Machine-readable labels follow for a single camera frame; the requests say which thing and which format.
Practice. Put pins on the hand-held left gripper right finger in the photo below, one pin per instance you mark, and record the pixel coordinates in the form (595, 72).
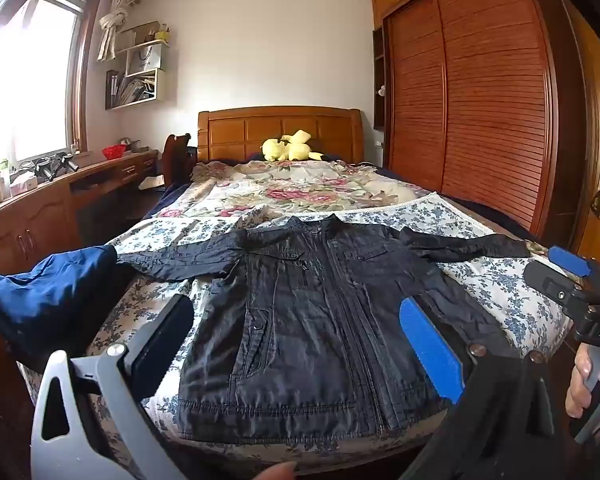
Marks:
(430, 345)

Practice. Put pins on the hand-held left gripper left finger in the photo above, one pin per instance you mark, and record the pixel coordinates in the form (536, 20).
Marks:
(162, 347)

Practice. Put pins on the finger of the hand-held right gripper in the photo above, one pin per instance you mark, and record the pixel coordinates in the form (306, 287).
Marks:
(570, 260)
(547, 282)

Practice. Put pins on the black jacket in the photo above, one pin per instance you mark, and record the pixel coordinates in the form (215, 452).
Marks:
(305, 335)

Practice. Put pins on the person's right hand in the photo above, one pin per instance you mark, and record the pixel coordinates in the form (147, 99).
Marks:
(577, 385)

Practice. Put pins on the person's left hand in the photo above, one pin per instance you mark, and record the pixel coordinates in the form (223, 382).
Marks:
(272, 472)

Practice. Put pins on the blue floral bedspread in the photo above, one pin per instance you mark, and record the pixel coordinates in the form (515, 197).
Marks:
(500, 290)

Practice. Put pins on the hanging door ornament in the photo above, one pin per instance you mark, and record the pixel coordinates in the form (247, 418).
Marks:
(599, 202)

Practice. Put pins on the navy blue garment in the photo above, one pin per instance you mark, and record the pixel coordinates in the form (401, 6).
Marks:
(40, 295)

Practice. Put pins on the white paper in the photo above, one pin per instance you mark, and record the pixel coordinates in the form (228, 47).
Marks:
(152, 183)

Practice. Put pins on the wooden slatted wardrobe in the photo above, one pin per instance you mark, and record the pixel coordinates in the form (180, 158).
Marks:
(480, 110)

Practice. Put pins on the long wooden desk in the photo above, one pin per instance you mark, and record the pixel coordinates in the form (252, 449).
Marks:
(40, 215)

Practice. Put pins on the wooden chair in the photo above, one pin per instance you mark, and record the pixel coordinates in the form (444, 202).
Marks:
(172, 160)

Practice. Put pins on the pink floral quilt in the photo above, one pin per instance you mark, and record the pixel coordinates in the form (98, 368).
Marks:
(305, 195)

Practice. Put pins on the red bowl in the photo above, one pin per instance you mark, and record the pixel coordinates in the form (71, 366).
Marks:
(114, 152)

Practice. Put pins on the tissue box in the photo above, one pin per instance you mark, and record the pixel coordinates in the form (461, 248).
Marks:
(24, 186)

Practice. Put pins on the black devices on desk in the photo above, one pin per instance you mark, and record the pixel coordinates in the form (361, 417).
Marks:
(50, 166)

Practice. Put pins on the wooden bed headboard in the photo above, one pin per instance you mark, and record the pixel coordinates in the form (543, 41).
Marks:
(230, 132)

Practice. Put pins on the yellow plush toy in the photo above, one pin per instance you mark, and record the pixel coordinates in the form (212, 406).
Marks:
(285, 149)

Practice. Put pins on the row of books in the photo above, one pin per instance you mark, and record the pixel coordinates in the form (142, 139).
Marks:
(127, 91)

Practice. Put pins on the dark open side shelf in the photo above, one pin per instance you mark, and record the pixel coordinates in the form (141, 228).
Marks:
(378, 75)

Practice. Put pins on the window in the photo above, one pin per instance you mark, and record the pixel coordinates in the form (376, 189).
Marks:
(40, 85)

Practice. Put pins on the white paper bag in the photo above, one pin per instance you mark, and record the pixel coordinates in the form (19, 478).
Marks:
(147, 57)

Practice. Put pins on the small yellow toy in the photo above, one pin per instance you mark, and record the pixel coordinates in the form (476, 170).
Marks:
(162, 35)

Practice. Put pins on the tied beige curtain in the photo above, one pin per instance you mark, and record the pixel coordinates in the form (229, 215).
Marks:
(112, 25)

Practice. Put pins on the white wall shelf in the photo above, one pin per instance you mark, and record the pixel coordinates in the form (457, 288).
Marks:
(161, 85)

